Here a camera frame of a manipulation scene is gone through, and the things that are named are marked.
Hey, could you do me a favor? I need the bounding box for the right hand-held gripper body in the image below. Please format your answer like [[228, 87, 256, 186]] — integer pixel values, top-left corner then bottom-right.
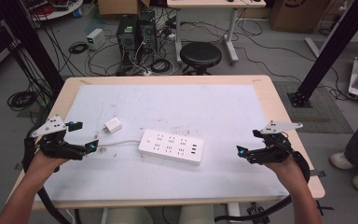
[[247, 120, 304, 165]]

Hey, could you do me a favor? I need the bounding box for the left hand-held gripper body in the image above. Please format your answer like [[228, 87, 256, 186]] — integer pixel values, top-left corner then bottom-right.
[[30, 115, 88, 161]]

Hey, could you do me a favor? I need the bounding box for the person's right hand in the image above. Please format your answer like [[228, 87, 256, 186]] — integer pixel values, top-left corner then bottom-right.
[[262, 154, 306, 189]]

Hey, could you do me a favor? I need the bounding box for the person's left hand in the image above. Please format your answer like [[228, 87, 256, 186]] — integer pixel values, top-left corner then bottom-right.
[[27, 148, 70, 180]]

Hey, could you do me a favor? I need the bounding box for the white charger adapter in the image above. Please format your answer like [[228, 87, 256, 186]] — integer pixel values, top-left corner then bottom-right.
[[103, 116, 123, 135]]

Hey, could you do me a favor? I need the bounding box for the light wooden table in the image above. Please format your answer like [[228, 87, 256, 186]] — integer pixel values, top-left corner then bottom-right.
[[7, 74, 326, 210]]

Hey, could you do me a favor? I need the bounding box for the white table leg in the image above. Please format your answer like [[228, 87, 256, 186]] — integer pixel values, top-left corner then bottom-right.
[[226, 203, 242, 224]]

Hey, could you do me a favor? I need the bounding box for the grey floor mat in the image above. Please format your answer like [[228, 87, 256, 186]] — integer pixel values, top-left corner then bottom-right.
[[272, 80, 354, 135]]

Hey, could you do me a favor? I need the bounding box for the white table mat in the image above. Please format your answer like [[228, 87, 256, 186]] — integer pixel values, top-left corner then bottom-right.
[[34, 83, 291, 203]]

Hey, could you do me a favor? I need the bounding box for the white power supply box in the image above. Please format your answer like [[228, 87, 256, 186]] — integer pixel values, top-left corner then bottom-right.
[[86, 27, 107, 51]]

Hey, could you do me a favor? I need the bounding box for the black round stool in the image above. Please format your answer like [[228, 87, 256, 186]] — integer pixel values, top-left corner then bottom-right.
[[179, 41, 223, 77]]

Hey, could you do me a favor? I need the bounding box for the black computer tower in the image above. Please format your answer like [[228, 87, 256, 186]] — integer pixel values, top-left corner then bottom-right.
[[137, 10, 158, 56], [116, 14, 140, 67]]

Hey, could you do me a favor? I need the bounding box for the round white table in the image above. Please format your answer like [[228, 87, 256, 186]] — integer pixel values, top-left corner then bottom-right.
[[21, 0, 85, 22]]

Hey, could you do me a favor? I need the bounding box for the cardboard box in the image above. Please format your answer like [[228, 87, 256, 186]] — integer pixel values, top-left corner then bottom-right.
[[268, 0, 331, 35], [97, 0, 151, 21]]

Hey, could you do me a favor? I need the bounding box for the white-legged wooden desk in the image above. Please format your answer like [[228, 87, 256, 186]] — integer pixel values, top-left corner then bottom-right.
[[166, 0, 268, 65]]

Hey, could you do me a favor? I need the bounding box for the white power strip cable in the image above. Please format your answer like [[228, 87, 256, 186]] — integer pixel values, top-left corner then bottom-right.
[[97, 138, 143, 148]]

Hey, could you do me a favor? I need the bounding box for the coiled black cable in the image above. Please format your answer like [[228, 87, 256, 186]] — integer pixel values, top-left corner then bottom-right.
[[149, 58, 172, 75], [68, 41, 90, 55], [7, 90, 39, 112]]

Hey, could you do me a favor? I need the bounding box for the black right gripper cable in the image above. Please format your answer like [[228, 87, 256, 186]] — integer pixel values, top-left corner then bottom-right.
[[213, 148, 312, 224]]

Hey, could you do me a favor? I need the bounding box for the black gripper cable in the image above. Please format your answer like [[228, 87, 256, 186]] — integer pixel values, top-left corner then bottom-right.
[[213, 148, 312, 224], [21, 135, 73, 224]]

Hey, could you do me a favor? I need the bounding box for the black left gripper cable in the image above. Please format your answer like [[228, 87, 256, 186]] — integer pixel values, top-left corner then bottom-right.
[[21, 135, 73, 224]]

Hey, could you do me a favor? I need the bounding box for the black metal post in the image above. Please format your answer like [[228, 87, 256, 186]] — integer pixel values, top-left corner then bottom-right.
[[286, 0, 358, 109], [0, 0, 65, 98]]

